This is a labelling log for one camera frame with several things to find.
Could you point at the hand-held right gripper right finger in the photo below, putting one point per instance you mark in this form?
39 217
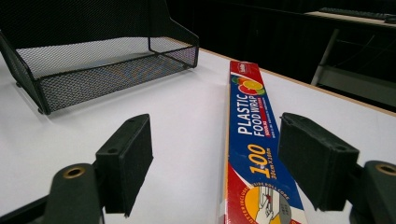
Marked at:
320 158

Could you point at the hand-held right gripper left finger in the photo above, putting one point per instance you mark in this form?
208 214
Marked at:
124 165

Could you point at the blue plastic wrap box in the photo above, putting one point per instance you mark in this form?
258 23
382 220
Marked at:
258 146

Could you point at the wooden desk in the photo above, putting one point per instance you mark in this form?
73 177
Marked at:
351 19

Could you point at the black keyboard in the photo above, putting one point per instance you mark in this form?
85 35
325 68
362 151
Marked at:
355 13

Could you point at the grey metal desk frame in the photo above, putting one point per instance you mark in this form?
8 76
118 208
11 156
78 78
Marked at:
348 74

